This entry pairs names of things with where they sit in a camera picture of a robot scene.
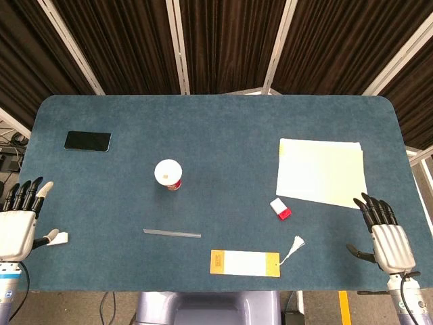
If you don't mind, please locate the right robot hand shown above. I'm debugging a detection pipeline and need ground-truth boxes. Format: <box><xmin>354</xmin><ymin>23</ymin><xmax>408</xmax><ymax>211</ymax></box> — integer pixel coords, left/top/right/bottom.
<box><xmin>346</xmin><ymin>192</ymin><xmax>417</xmax><ymax>274</ymax></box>

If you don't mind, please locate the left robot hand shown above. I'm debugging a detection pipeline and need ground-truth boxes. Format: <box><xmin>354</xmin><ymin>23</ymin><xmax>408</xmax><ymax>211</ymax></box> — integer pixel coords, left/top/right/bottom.
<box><xmin>0</xmin><ymin>176</ymin><xmax>61</xmax><ymax>263</ymax></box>

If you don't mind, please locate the clear plastic tube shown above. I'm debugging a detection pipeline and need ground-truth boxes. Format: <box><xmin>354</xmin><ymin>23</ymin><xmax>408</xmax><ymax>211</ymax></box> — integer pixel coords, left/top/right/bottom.
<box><xmin>143</xmin><ymin>228</ymin><xmax>202</xmax><ymax>239</ymax></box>

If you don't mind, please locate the red paper cup white lid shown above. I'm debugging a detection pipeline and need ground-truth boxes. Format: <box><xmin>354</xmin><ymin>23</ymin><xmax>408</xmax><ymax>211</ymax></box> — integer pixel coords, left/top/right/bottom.
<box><xmin>154</xmin><ymin>158</ymin><xmax>183</xmax><ymax>192</ymax></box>

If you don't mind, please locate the white bookmark tassel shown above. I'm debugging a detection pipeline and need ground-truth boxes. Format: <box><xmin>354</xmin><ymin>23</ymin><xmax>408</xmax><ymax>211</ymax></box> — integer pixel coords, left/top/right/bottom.
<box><xmin>279</xmin><ymin>236</ymin><xmax>306</xmax><ymax>265</ymax></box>

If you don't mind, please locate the spiral notepad pale yellow paper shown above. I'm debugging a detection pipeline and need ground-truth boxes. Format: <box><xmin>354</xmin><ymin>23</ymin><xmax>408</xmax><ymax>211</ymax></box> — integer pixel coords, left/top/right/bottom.
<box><xmin>275</xmin><ymin>137</ymin><xmax>369</xmax><ymax>209</ymax></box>

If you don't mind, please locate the black smartphone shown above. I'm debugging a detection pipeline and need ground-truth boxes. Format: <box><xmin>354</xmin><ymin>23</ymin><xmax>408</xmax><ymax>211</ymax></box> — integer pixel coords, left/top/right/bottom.
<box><xmin>64</xmin><ymin>131</ymin><xmax>112</xmax><ymax>152</ymax></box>

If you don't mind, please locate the white and red eraser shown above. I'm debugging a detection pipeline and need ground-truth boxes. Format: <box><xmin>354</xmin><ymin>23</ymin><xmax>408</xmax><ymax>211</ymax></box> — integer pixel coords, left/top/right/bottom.
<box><xmin>269</xmin><ymin>198</ymin><xmax>293</xmax><ymax>221</ymax></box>

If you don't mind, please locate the small black box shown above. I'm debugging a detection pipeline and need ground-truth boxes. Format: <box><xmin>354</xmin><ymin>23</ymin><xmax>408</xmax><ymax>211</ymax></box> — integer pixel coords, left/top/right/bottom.
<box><xmin>283</xmin><ymin>311</ymin><xmax>304</xmax><ymax>325</ymax></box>

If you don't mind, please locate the dark curtain partition panel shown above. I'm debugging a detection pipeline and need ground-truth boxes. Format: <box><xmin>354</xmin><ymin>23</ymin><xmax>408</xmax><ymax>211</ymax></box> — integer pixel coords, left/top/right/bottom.
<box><xmin>43</xmin><ymin>0</ymin><xmax>185</xmax><ymax>95</ymax></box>
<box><xmin>365</xmin><ymin>26</ymin><xmax>433</xmax><ymax>150</ymax></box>
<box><xmin>168</xmin><ymin>0</ymin><xmax>292</xmax><ymax>95</ymax></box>
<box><xmin>267</xmin><ymin>0</ymin><xmax>433</xmax><ymax>95</ymax></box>
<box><xmin>0</xmin><ymin>0</ymin><xmax>102</xmax><ymax>129</ymax></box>

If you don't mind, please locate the orange and white bookmark card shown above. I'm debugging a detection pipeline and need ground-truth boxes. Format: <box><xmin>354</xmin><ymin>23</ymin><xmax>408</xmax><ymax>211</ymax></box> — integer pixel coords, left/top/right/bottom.
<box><xmin>210</xmin><ymin>249</ymin><xmax>281</xmax><ymax>278</ymax></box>

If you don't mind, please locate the lavender robot torso base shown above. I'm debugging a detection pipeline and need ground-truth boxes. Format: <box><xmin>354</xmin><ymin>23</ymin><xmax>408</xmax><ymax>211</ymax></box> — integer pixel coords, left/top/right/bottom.
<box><xmin>135</xmin><ymin>290</ymin><xmax>281</xmax><ymax>325</ymax></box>

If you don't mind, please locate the blue felt table cover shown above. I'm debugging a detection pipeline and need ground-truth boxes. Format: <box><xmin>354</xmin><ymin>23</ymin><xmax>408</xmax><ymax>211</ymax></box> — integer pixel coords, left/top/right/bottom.
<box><xmin>16</xmin><ymin>94</ymin><xmax>429</xmax><ymax>293</ymax></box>

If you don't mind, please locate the black cable bundle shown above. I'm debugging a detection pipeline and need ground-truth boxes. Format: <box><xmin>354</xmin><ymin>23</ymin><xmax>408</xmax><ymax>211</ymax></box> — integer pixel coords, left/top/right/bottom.
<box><xmin>0</xmin><ymin>131</ymin><xmax>30</xmax><ymax>173</ymax></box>

